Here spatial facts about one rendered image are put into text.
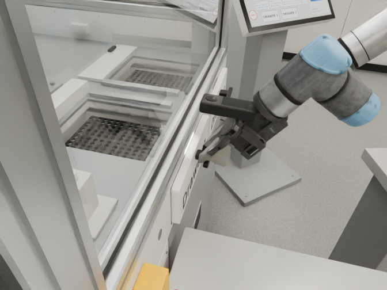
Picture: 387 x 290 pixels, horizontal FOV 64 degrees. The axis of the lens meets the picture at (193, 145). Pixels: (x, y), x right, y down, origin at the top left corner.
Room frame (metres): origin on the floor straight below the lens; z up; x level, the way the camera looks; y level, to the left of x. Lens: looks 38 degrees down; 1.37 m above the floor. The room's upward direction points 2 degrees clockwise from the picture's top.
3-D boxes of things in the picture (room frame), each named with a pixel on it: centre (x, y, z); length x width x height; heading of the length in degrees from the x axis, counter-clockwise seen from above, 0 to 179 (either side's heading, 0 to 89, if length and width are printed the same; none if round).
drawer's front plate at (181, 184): (0.56, 0.00, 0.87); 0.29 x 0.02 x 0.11; 167
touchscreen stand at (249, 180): (1.51, -0.37, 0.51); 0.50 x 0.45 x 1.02; 31
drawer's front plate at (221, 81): (0.87, -0.07, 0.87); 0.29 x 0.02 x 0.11; 167
